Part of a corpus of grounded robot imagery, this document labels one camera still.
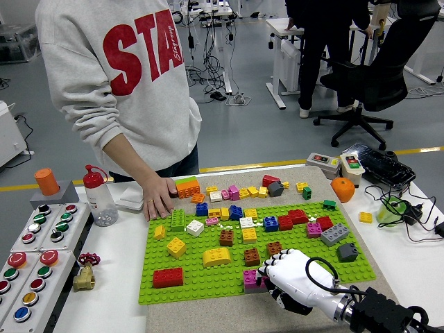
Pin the brass valve red handwheel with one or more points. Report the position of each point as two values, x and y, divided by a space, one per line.
84 277

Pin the grey-brown foam mat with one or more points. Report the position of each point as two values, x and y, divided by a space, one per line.
208 315

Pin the white two-button switch box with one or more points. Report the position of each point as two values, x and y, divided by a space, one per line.
352 170

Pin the orange square brick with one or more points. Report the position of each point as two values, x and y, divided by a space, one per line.
197 198

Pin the black office chair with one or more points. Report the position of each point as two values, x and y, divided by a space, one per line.
374 79

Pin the yellow square brick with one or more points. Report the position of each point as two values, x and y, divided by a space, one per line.
212 190
224 213
249 235
302 187
365 217
176 247
262 191
252 191
244 193
214 212
250 213

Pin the person's right hand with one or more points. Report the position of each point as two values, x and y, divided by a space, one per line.
157 199

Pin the large grey push-button box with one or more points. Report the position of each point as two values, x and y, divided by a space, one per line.
34 291
8 277

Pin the orange fruit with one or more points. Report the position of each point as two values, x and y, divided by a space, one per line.
342 190

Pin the small grey four-button box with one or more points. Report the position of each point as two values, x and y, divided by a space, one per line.
34 225
64 225

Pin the green studded baseplate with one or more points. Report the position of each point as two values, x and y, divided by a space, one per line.
208 281

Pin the blue square brick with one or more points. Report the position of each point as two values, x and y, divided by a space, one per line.
235 212
202 209
270 223

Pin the person's right forearm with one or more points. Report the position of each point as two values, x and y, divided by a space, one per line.
132 159

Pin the black floor power brick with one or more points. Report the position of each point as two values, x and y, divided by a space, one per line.
218 96

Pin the green plastic cup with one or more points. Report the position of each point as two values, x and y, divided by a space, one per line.
390 211

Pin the brown square brick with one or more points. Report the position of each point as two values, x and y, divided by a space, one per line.
252 257
274 248
226 238

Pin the person in dark clothes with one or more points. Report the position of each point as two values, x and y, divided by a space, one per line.
326 52

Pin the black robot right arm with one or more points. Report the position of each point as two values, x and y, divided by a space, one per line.
378 312

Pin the white square brick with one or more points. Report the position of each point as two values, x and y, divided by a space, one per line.
195 228
215 196
246 222

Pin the dark green brick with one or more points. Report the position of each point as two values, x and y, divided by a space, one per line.
329 204
307 193

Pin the magenta square brick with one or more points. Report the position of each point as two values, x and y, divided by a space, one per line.
234 193
250 279
313 230
262 282

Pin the grey square block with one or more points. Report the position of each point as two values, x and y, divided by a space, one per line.
66 196

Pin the orange brick stack green top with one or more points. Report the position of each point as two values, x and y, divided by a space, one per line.
187 189

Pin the white desk frame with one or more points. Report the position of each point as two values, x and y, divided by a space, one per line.
419 66

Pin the white wall switch panel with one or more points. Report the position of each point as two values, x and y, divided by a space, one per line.
130 199

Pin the orange cylinder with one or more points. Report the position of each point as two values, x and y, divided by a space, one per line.
46 181

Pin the yellow curved brick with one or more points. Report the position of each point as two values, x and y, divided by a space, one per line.
216 257

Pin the white computer tower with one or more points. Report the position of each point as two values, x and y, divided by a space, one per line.
288 62

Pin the small pink brick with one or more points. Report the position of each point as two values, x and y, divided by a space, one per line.
225 194

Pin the wooden box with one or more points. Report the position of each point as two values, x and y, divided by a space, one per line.
379 15

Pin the transparent storage box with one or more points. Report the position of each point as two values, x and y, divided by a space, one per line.
19 41

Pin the lime green tall brick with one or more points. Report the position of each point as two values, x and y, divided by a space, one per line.
178 220

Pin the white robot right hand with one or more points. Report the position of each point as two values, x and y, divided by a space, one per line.
301 277

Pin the dark grey sloped brick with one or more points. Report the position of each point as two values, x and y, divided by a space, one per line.
275 188
347 252

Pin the white standing desk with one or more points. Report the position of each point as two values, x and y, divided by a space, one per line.
277 27

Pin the squeeze bottle red cap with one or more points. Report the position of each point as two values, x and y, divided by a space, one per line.
100 201

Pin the white cabinet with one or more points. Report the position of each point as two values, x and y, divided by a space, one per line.
10 135

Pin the grey switch box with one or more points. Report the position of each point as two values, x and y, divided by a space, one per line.
322 163

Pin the red long brick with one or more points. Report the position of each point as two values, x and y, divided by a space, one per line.
168 277

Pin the pink flat brick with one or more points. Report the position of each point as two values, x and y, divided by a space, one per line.
212 221

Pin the grey long brick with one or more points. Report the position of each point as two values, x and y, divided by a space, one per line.
334 234
253 291

